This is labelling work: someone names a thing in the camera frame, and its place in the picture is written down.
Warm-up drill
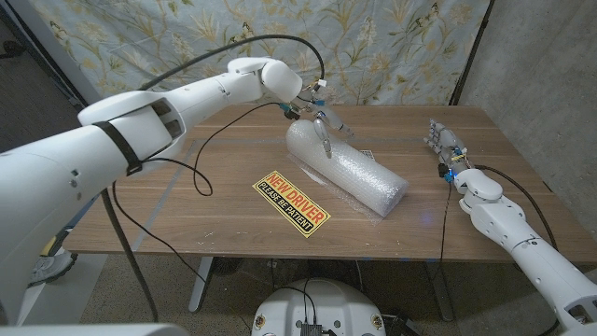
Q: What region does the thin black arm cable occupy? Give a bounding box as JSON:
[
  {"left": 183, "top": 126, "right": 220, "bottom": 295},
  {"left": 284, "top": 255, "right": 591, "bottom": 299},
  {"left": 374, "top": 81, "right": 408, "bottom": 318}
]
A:
[
  {"left": 431, "top": 180, "right": 453, "bottom": 284},
  {"left": 111, "top": 101, "right": 288, "bottom": 287}
]

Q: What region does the black torso cable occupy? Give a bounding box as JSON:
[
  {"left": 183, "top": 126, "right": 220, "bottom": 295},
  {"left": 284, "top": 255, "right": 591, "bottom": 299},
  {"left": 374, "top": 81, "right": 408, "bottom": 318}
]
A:
[{"left": 278, "top": 278, "right": 319, "bottom": 324}]

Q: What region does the grey sneaker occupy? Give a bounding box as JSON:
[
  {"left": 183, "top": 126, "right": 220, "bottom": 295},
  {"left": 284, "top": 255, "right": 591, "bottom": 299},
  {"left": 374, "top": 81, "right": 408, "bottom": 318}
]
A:
[{"left": 27, "top": 250, "right": 78, "bottom": 288}]

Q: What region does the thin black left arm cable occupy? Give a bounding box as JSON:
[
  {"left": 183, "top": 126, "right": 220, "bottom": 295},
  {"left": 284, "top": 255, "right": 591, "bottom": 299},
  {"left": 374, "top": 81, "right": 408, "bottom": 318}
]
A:
[{"left": 111, "top": 101, "right": 288, "bottom": 287}]

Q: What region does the yellow new driver bumper sticker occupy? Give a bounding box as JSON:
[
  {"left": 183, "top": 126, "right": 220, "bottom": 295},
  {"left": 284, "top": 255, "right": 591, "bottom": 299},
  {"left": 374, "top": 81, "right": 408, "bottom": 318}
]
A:
[{"left": 252, "top": 170, "right": 332, "bottom": 239}]

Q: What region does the grey table leg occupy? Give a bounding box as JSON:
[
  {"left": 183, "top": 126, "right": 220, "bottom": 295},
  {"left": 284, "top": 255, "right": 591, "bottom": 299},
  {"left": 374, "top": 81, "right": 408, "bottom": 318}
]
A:
[{"left": 423, "top": 260, "right": 456, "bottom": 322}]

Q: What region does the white table leg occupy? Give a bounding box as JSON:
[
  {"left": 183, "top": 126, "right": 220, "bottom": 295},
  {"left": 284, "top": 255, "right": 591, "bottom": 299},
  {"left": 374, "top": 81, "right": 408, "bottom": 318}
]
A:
[{"left": 187, "top": 256, "right": 215, "bottom": 313}]

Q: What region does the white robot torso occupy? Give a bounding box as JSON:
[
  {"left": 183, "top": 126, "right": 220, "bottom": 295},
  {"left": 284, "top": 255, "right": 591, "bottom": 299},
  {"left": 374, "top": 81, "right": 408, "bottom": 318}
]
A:
[{"left": 251, "top": 278, "right": 387, "bottom": 336}]

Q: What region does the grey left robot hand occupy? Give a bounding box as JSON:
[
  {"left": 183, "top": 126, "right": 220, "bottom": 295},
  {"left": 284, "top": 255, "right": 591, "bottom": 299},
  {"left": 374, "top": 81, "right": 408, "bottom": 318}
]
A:
[{"left": 298, "top": 95, "right": 354, "bottom": 160}]

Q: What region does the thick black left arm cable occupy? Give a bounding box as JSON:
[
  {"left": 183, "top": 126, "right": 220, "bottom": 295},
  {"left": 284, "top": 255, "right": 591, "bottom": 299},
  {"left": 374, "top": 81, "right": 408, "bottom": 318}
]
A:
[{"left": 100, "top": 34, "right": 326, "bottom": 324}]

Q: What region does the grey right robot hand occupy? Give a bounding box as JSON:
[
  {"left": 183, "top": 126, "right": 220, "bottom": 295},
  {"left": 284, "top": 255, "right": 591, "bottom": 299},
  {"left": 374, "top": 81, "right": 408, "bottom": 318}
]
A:
[{"left": 423, "top": 119, "right": 472, "bottom": 176}]

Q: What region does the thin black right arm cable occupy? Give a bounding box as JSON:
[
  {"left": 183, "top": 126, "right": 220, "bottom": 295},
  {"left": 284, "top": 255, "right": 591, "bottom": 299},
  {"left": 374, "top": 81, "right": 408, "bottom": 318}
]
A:
[{"left": 431, "top": 180, "right": 453, "bottom": 284}]

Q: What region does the floral printed backdrop cloth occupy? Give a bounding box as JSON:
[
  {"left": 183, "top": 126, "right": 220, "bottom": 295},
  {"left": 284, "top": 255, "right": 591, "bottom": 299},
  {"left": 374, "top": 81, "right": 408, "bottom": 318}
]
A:
[{"left": 27, "top": 0, "right": 491, "bottom": 141}]

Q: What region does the black round object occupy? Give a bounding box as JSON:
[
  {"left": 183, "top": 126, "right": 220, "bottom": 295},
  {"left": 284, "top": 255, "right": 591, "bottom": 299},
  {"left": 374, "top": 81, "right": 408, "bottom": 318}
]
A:
[{"left": 0, "top": 40, "right": 27, "bottom": 60}]

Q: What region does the black backdrop stand pole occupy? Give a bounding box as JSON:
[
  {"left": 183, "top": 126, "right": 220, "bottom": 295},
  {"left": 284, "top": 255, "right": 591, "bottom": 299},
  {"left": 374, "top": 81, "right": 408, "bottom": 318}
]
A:
[{"left": 447, "top": 0, "right": 495, "bottom": 106}]

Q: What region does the bubble wrap roll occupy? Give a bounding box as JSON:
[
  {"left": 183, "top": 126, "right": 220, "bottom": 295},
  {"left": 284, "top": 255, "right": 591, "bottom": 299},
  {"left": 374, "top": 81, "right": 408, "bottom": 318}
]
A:
[{"left": 285, "top": 119, "right": 411, "bottom": 228}]

